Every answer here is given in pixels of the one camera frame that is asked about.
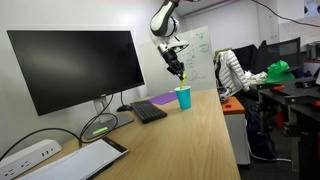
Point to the yellow marker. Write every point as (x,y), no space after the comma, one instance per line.
(182,82)

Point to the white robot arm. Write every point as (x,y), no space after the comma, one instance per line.
(163,21)

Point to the green plastic bag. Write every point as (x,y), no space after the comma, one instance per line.
(279,70)

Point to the black workbench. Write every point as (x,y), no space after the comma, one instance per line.
(293,110)

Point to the white cabinet with orange top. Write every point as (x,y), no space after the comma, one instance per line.
(236,133)

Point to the purple mat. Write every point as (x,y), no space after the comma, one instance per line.
(163,98)

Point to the white puffer jacket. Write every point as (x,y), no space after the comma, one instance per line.
(231,71)

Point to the glass whiteboard panel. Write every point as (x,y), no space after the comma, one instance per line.
(200,63)

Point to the black computer monitor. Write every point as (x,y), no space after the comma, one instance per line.
(73,66)

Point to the red round object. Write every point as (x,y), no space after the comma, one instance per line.
(228,106)

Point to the white power strip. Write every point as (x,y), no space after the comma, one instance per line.
(26,160)

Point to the black keyboard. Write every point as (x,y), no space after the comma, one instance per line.
(148,111)

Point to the teal plastic cup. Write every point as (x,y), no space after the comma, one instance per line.
(184,99)

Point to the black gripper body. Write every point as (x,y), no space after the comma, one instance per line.
(172,60)

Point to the silver monitor stand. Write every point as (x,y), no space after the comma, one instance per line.
(105,121)

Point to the black computer mouse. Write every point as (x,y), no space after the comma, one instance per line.
(124,108)

